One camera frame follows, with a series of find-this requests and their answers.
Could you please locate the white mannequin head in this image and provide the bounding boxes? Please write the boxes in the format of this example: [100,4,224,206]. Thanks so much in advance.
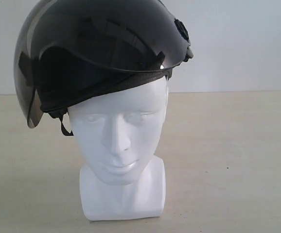
[68,77,169,221]

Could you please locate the black helmet with visor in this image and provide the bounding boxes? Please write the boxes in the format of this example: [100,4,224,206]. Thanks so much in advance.
[13,0,193,128]

